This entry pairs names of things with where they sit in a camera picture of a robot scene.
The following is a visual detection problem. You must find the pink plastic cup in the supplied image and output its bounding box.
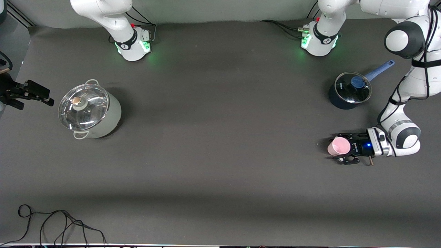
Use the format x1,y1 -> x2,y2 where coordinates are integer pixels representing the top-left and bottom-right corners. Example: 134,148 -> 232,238
327,137 -> 351,156

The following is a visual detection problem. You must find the dark blue saucepan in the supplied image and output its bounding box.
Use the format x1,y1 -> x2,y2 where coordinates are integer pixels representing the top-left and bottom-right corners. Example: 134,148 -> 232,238
328,60 -> 396,110

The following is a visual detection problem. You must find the glass lid with blue knob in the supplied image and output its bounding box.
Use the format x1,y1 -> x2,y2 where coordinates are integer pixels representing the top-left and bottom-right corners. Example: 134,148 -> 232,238
335,72 -> 372,104

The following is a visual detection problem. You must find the glass lid with wooden knob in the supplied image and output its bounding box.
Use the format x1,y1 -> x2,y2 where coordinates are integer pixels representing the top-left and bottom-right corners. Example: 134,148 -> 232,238
58,84 -> 110,131

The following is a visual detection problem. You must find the grey two-handled stockpot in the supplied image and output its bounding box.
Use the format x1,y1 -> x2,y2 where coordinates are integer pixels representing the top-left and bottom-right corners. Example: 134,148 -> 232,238
58,79 -> 122,140

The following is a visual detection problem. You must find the thin black left base cable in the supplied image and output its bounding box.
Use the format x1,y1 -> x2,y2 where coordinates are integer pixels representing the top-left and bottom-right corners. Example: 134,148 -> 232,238
306,1 -> 320,20

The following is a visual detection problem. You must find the thick black left base cable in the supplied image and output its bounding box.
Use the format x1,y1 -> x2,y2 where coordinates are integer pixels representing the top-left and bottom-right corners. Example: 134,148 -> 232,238
260,20 -> 307,39

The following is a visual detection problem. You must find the thin black tangled cable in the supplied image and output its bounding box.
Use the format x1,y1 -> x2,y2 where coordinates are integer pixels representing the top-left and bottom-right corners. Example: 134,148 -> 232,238
0,204 -> 107,247

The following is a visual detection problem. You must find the black right arm base cable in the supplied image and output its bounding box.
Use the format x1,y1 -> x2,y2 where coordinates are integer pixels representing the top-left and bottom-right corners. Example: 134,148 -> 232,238
125,5 -> 158,43

